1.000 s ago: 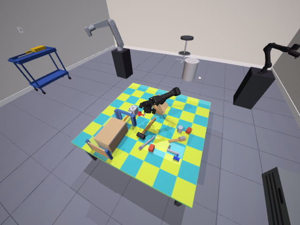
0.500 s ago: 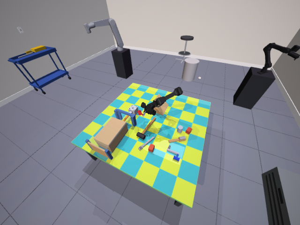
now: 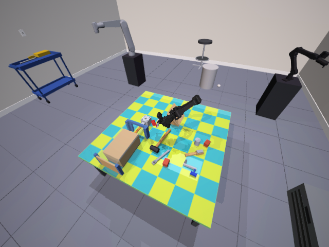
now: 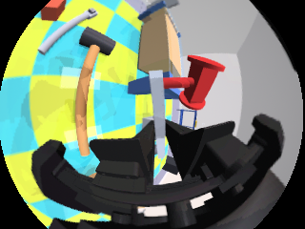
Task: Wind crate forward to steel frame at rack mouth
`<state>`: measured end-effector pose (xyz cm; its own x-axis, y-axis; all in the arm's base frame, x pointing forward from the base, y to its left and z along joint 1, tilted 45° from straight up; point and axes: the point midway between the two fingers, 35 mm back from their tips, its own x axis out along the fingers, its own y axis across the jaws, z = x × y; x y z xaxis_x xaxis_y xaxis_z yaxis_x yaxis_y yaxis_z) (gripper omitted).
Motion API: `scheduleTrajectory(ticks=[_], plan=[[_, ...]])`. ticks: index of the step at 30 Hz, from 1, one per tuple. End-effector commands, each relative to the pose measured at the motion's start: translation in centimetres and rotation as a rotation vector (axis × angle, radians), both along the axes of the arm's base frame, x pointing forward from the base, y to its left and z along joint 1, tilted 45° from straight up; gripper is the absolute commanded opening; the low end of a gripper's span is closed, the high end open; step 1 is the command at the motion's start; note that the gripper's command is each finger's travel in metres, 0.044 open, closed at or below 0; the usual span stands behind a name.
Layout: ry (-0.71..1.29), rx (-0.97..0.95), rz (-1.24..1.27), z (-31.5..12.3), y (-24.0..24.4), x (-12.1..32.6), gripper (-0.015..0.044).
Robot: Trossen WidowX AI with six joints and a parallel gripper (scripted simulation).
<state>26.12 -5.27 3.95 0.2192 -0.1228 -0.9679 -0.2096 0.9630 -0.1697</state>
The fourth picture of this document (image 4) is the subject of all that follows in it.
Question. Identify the mallet with wooden handle and black head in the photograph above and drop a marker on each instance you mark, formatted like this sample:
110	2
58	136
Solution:
96	43

